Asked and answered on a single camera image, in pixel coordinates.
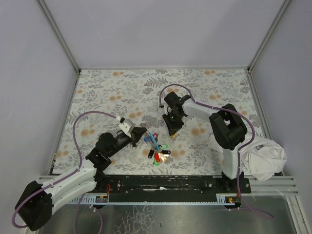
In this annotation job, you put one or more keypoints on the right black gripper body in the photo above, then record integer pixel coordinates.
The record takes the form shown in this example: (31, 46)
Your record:
(173, 122)

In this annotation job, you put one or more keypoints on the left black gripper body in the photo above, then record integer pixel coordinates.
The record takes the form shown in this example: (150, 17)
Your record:
(133, 137)

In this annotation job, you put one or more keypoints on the bunch of coloured key tags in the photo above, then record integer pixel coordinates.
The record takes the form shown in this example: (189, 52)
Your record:
(158, 152)

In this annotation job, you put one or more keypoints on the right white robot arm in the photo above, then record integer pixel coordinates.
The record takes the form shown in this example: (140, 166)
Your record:
(228, 128)

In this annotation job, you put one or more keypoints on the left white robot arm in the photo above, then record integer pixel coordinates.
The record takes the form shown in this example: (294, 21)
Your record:
(39, 201)

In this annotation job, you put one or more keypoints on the floral patterned mat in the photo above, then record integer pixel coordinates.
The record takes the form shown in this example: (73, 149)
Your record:
(103, 95)

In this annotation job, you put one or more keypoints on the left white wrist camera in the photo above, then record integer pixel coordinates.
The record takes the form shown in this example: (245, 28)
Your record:
(126, 125)

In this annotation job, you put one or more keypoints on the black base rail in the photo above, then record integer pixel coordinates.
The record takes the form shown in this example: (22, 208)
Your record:
(167, 189)

